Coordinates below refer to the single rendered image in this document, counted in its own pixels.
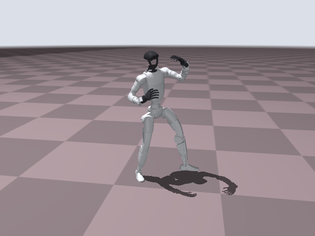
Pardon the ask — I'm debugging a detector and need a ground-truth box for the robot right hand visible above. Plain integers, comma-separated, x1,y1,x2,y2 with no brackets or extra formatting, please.
141,88,159,103

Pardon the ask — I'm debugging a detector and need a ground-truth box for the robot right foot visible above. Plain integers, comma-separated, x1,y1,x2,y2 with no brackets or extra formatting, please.
135,170,144,182

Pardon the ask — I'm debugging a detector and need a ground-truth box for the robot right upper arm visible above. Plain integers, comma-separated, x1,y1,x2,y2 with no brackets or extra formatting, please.
130,74,147,96

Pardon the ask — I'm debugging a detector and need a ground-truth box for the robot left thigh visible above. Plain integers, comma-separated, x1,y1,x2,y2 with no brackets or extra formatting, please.
160,108,184,144

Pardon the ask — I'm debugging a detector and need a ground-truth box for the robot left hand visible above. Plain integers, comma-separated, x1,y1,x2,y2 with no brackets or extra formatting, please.
170,55,189,67

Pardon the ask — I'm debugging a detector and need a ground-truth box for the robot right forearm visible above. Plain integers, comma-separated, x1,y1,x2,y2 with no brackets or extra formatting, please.
127,93,143,105

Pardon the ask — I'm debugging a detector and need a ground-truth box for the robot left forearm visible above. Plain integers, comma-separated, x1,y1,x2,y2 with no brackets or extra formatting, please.
181,62,189,77

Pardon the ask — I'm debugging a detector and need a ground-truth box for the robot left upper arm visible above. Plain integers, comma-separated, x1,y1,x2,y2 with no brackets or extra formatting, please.
161,67,185,82

